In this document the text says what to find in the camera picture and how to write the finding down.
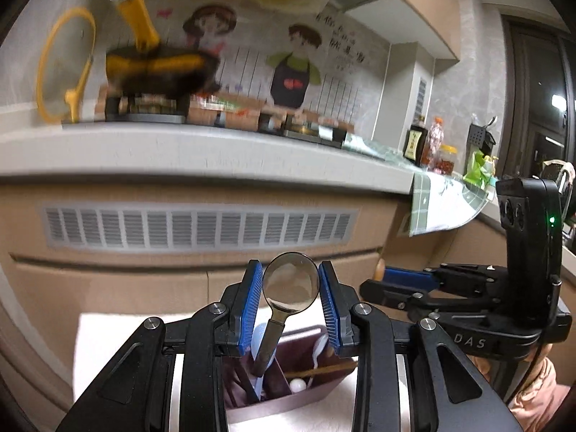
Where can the dark framed window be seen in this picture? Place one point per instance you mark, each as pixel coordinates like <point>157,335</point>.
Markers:
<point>531,99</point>

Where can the black utensil holder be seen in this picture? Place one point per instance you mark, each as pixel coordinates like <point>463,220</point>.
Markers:
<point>477,139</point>

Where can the person's right forearm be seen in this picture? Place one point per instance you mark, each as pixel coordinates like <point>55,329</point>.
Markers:
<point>537,396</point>

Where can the cartoon wall poster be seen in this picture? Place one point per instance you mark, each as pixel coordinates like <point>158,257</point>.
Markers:
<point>292,81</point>

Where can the plastic bottle with red label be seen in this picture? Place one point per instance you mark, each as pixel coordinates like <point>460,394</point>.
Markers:
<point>434,139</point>

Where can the wooden chopstick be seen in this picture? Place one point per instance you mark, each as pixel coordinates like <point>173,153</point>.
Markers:
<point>324,370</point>

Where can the beige upper cabinet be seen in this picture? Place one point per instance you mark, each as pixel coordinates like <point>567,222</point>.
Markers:
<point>432,18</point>

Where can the beige kitchen cabinet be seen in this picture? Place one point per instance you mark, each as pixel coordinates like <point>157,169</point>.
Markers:
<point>135,279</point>

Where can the glass lid with yellow rim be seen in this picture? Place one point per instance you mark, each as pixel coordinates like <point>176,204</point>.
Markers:
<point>72,96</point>

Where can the purple plastic utensil container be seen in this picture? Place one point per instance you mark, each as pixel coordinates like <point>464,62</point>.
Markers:
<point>288,407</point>

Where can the green checked cloth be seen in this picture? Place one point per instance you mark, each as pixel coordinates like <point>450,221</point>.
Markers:
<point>427,202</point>

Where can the grey vent grille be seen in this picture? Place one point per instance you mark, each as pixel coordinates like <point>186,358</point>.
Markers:
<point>180,227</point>

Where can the light blue plastic spoon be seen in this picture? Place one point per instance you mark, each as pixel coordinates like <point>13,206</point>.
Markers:
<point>258,342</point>

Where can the jar with yellow lid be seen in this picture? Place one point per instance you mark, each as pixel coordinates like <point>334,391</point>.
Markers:
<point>445,162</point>

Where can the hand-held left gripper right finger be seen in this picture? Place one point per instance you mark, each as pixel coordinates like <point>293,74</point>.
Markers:
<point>330,310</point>

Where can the green plastic bag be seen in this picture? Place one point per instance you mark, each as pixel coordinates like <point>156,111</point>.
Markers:
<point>477,171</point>

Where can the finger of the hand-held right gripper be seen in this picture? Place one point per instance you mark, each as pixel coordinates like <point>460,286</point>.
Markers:
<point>382,294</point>
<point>411,280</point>

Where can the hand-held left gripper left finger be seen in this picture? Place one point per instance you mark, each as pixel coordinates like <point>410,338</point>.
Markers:
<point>252,306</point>

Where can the dark sauce bottle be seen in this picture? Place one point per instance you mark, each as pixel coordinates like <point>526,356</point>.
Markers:
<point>415,144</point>

